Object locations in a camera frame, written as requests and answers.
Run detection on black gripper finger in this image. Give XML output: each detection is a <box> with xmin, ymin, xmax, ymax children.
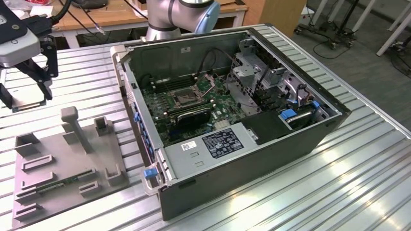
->
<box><xmin>0</xmin><ymin>81</ymin><xmax>15</xmax><ymax>111</ymax></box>
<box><xmin>19</xmin><ymin>35</ymin><xmax>59</xmax><ymax>101</ymax></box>

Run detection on silver CPU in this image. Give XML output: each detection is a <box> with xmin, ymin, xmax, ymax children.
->
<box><xmin>11</xmin><ymin>97</ymin><xmax>48</xmax><ymax>113</ymax></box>

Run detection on black RAM slot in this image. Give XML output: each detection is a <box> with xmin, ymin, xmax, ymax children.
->
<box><xmin>155</xmin><ymin>85</ymin><xmax>198</xmax><ymax>93</ymax></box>
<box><xmin>151</xmin><ymin>76</ymin><xmax>194</xmax><ymax>85</ymax></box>
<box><xmin>154</xmin><ymin>82</ymin><xmax>197</xmax><ymax>90</ymax></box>
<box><xmin>159</xmin><ymin>103</ymin><xmax>213</xmax><ymax>115</ymax></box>
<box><xmin>153</xmin><ymin>79</ymin><xmax>195</xmax><ymax>88</ymax></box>

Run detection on CPU socket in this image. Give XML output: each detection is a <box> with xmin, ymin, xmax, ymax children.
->
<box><xmin>167</xmin><ymin>85</ymin><xmax>206</xmax><ymax>109</ymax></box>

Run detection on white labelled box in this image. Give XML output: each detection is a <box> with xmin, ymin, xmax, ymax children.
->
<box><xmin>31</xmin><ymin>6</ymin><xmax>55</xmax><ymax>16</ymax></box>

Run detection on black round monitor base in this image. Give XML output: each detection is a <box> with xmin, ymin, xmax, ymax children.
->
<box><xmin>75</xmin><ymin>0</ymin><xmax>108</xmax><ymax>7</ymax></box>

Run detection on wooden desk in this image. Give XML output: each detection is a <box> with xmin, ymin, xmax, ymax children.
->
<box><xmin>19</xmin><ymin>0</ymin><xmax>250</xmax><ymax>49</ymax></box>

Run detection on grey parts rack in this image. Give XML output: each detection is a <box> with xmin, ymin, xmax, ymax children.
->
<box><xmin>11</xmin><ymin>106</ymin><xmax>133</xmax><ymax>229</ymax></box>

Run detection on green RAM stick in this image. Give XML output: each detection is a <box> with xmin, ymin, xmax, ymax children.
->
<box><xmin>35</xmin><ymin>169</ymin><xmax>96</xmax><ymax>194</ymax></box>

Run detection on black graphics card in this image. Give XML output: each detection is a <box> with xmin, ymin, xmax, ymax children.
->
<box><xmin>175</xmin><ymin>107</ymin><xmax>213</xmax><ymax>129</ymax></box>

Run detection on metal socket cover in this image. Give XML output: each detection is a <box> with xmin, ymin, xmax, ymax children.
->
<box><xmin>198</xmin><ymin>73</ymin><xmax>223</xmax><ymax>97</ymax></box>

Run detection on green motherboard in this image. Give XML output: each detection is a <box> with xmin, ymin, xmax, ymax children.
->
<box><xmin>141</xmin><ymin>73</ymin><xmax>250</xmax><ymax>147</ymax></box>

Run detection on silver power supply unit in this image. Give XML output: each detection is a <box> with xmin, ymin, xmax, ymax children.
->
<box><xmin>159</xmin><ymin>121</ymin><xmax>259</xmax><ymax>180</ymax></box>

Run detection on silver drive cage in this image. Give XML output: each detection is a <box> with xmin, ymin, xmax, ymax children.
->
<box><xmin>231</xmin><ymin>38</ymin><xmax>290</xmax><ymax>114</ymax></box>

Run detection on wooden cabinet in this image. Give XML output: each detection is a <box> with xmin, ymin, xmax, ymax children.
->
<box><xmin>247</xmin><ymin>0</ymin><xmax>309</xmax><ymax>39</ymax></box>

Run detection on black PC case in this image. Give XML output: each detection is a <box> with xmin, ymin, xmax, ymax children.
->
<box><xmin>110</xmin><ymin>26</ymin><xmax>351</xmax><ymax>221</ymax></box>

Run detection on blue drive latch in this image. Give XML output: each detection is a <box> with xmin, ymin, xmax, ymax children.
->
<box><xmin>278</xmin><ymin>108</ymin><xmax>297</xmax><ymax>121</ymax></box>

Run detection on black wheeled stand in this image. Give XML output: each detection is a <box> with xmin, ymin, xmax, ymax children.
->
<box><xmin>295</xmin><ymin>0</ymin><xmax>359</xmax><ymax>50</ymax></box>

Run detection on white table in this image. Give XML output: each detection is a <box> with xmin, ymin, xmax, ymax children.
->
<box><xmin>375</xmin><ymin>0</ymin><xmax>411</xmax><ymax>56</ymax></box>

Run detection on thick black camera cable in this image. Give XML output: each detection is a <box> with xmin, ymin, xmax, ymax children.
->
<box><xmin>48</xmin><ymin>0</ymin><xmax>74</xmax><ymax>25</ymax></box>

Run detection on black internal cable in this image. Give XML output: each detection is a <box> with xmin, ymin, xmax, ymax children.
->
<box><xmin>197</xmin><ymin>48</ymin><xmax>237</xmax><ymax>76</ymax></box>

